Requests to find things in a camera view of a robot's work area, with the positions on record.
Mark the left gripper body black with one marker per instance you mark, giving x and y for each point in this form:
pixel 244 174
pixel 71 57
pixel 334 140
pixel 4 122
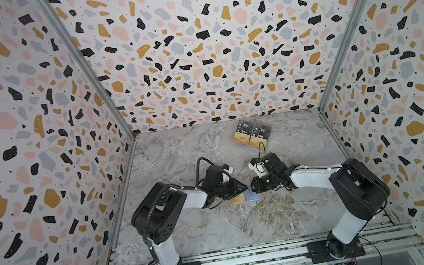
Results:
pixel 228 190

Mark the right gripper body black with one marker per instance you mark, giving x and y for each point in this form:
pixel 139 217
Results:
pixel 263 182

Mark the gold vip card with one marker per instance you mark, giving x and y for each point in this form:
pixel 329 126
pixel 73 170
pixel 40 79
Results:
pixel 242 138
pixel 239 199
pixel 258 142

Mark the tan leather card holder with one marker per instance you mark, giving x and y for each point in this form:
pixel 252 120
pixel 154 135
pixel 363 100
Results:
pixel 250 196

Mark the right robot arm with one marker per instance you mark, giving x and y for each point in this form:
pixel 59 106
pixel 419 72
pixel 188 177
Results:
pixel 362 193

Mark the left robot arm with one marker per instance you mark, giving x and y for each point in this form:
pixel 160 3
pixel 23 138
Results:
pixel 156 217

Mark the clear acrylic card display stand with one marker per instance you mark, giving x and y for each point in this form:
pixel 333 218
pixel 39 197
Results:
pixel 252 134

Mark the black VIP card right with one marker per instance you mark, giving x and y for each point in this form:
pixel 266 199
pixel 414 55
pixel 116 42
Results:
pixel 262 131

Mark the black vip card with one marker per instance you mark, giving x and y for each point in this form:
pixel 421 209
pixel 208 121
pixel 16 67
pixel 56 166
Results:
pixel 245 127
pixel 262 131

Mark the black VIP card left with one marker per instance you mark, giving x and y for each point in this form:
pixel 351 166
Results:
pixel 245 127

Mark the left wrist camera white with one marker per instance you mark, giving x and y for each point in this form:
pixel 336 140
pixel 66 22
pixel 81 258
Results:
pixel 227 172

